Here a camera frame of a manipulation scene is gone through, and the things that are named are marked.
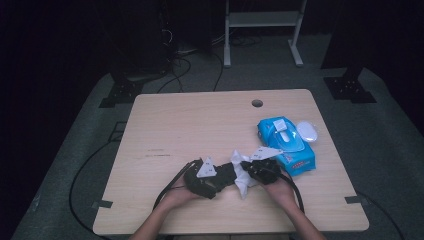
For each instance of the person's left hand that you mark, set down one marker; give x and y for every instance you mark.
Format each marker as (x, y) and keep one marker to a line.
(178, 196)

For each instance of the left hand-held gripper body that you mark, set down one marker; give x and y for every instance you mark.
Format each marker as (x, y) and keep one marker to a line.
(198, 183)

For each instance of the person's right hand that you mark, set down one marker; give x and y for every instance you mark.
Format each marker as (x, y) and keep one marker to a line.
(281, 191)

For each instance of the black stand base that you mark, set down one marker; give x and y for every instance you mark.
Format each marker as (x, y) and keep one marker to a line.
(121, 95)
(348, 89)

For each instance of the white wet wipe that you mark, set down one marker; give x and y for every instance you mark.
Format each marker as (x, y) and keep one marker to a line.
(241, 180)

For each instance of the blue wet wipe pack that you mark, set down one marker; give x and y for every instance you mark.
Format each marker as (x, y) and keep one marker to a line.
(290, 140)

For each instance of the black tape strip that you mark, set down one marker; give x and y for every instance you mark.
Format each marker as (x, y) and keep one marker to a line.
(356, 200)
(101, 204)

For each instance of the white metal stand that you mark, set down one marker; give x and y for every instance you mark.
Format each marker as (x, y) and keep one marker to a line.
(263, 19)

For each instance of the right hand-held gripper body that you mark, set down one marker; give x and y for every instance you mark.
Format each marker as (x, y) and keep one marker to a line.
(265, 171)

